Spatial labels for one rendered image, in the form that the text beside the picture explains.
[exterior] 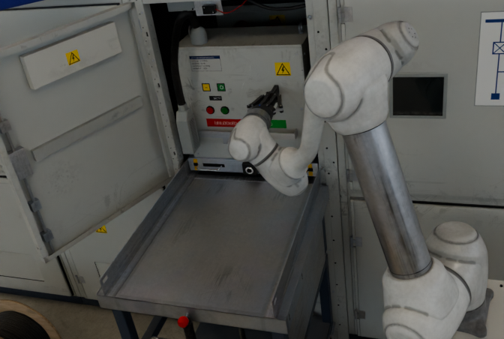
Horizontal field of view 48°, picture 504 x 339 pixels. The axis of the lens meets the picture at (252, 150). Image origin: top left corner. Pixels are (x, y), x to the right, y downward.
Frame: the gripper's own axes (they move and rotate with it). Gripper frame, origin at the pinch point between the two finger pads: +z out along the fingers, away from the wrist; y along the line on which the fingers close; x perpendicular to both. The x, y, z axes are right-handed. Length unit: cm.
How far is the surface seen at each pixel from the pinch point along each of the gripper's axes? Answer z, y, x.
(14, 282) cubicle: -2, -157, -112
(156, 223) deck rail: -32, -41, -38
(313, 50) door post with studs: 0.0, 15.1, 15.5
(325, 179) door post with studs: 0.0, 15.8, -36.1
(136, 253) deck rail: -48, -41, -38
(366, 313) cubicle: -2, 30, -102
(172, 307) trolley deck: -68, -19, -39
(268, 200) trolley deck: -12.5, -3.3, -38.4
